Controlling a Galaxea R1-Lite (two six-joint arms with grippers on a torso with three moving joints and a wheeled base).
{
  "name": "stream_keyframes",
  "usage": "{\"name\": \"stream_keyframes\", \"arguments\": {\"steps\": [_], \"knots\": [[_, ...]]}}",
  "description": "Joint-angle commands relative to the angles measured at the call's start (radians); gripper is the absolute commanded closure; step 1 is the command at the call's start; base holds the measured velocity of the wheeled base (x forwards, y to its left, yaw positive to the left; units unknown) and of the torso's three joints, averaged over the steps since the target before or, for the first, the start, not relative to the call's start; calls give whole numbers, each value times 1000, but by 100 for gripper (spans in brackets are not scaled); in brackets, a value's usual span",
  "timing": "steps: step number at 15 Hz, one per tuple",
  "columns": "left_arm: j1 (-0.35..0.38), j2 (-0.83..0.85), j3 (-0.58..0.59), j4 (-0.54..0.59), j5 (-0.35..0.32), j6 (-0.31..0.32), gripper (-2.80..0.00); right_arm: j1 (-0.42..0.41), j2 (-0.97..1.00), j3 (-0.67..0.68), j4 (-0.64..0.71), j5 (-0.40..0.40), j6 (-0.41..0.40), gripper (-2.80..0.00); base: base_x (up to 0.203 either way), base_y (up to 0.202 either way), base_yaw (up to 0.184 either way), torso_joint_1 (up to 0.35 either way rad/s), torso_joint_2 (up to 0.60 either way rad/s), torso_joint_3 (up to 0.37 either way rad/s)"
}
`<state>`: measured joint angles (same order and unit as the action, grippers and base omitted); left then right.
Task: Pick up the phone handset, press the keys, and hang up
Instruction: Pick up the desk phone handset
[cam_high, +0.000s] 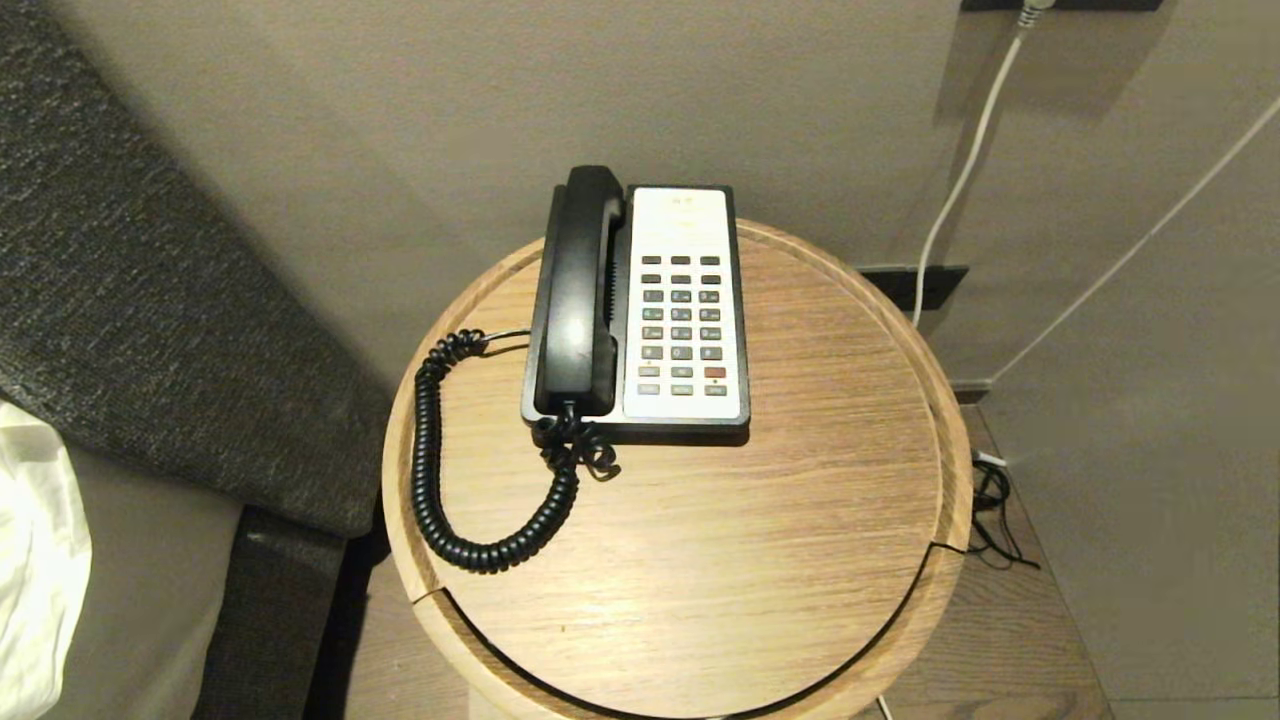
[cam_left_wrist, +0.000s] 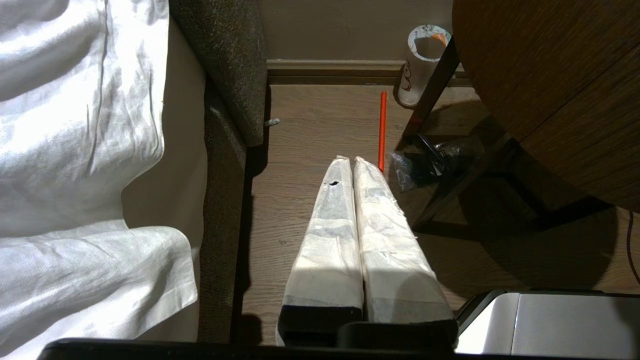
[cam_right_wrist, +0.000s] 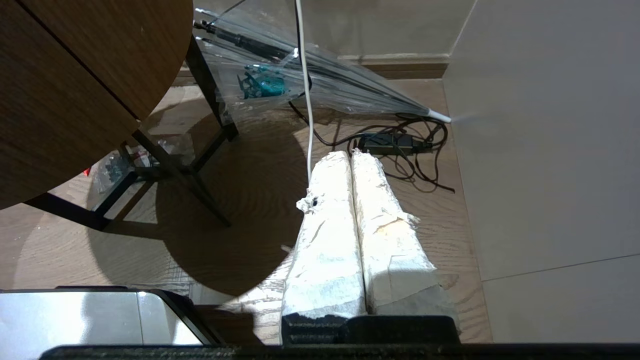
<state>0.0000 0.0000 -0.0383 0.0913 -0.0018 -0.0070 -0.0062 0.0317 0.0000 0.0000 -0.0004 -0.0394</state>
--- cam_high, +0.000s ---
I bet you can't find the black and white phone base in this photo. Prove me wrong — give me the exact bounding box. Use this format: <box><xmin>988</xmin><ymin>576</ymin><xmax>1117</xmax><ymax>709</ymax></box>
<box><xmin>520</xmin><ymin>183</ymin><xmax>752</xmax><ymax>435</ymax></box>

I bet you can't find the black phone handset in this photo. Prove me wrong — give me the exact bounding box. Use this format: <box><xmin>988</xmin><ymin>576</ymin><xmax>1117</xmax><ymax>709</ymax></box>
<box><xmin>534</xmin><ymin>165</ymin><xmax>627</xmax><ymax>418</ymax></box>

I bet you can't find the round wooden side table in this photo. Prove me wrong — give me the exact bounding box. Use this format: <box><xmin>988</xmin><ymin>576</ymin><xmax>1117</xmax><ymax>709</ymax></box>
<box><xmin>382</xmin><ymin>218</ymin><xmax>974</xmax><ymax>720</ymax></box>

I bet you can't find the grey upholstered headboard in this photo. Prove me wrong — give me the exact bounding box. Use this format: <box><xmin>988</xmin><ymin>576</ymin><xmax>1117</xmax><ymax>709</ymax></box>
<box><xmin>0</xmin><ymin>0</ymin><xmax>393</xmax><ymax>539</ymax></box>

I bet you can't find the beige mattress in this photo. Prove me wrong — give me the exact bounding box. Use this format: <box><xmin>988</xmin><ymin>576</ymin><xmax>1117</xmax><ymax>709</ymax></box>
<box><xmin>40</xmin><ymin>440</ymin><xmax>247</xmax><ymax>720</ymax></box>

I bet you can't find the white bed sheet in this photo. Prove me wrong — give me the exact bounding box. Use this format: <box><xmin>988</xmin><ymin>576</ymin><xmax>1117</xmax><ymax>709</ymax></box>
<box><xmin>0</xmin><ymin>400</ymin><xmax>93</xmax><ymax>720</ymax></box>

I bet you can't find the black coiled phone cord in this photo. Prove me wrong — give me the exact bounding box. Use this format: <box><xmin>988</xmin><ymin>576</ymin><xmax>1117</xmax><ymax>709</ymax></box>
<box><xmin>412</xmin><ymin>328</ymin><xmax>622</xmax><ymax>575</ymax></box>

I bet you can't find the white cable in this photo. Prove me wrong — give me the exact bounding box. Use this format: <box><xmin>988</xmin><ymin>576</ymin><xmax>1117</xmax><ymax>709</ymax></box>
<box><xmin>911</xmin><ymin>0</ymin><xmax>1053</xmax><ymax>329</ymax></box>

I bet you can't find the black cable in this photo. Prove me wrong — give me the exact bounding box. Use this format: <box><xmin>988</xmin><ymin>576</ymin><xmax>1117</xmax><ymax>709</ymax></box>
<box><xmin>968</xmin><ymin>455</ymin><xmax>1041</xmax><ymax>571</ymax></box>

